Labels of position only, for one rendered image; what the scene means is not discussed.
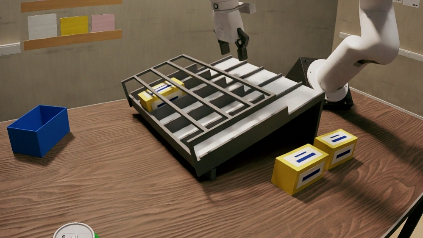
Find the blue open box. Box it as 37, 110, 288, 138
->
7, 105, 70, 158

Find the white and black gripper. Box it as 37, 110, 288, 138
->
213, 6, 249, 61

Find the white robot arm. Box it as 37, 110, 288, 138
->
210, 0, 400, 102

